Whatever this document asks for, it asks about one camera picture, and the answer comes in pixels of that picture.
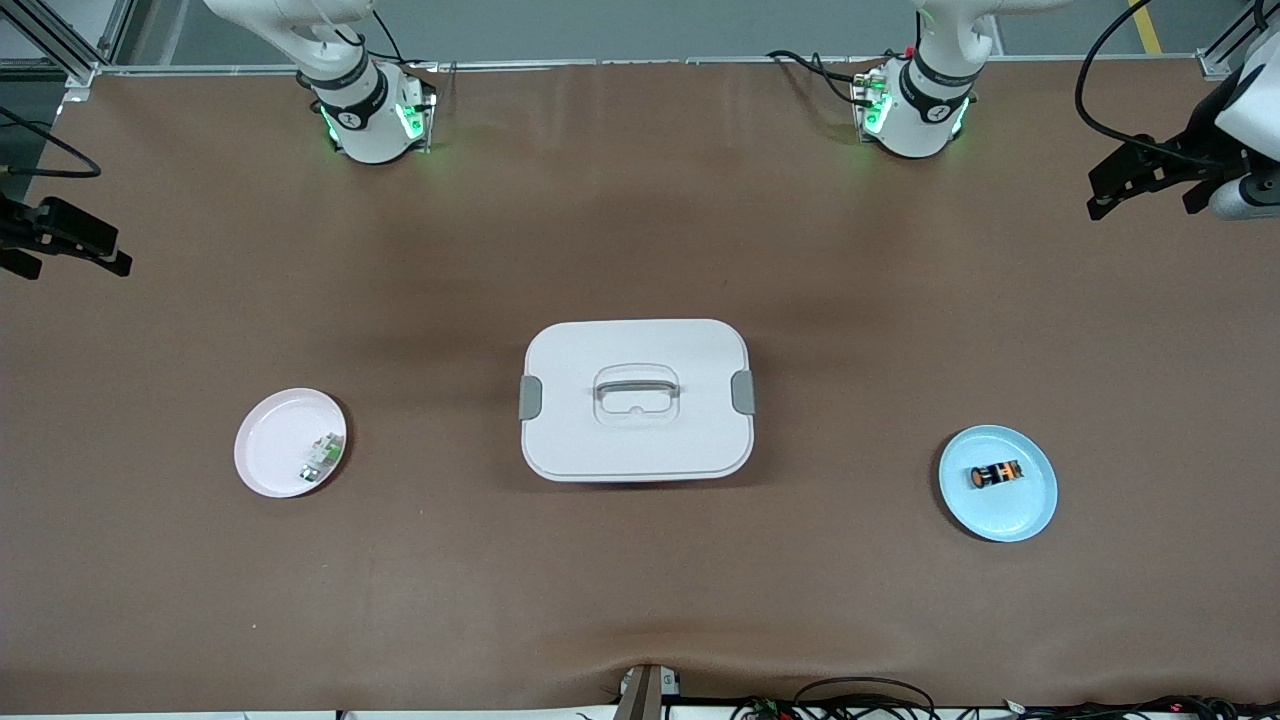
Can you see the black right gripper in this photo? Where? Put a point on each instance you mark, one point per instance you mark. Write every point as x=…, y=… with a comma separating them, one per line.
x=14, y=233

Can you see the brown grey edge bracket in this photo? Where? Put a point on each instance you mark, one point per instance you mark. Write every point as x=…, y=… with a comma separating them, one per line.
x=645, y=695

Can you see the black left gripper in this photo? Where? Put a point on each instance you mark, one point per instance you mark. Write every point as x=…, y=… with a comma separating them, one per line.
x=1197, y=152

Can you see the small green white component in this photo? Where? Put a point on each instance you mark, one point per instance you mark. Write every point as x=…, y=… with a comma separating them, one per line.
x=322, y=458

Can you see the pink round plate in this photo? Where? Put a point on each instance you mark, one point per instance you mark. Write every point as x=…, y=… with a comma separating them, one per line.
x=275, y=440

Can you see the silver table edge rail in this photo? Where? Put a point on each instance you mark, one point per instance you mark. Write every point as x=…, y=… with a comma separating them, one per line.
x=650, y=62

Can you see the light blue round plate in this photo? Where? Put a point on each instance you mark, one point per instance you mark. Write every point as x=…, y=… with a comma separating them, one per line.
x=1000, y=515

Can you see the aluminium frame post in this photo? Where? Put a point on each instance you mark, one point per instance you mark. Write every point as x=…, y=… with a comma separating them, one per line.
x=1230, y=45
x=60, y=45

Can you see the brown table mat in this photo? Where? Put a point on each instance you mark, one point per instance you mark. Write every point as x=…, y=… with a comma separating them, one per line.
x=640, y=580

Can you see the white lidded storage box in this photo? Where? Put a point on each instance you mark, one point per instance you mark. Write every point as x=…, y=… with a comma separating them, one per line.
x=640, y=440

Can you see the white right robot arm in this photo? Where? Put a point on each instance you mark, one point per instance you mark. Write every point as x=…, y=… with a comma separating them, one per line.
x=365, y=125

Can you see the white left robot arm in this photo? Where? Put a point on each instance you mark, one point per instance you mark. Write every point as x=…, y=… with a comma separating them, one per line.
x=925, y=120

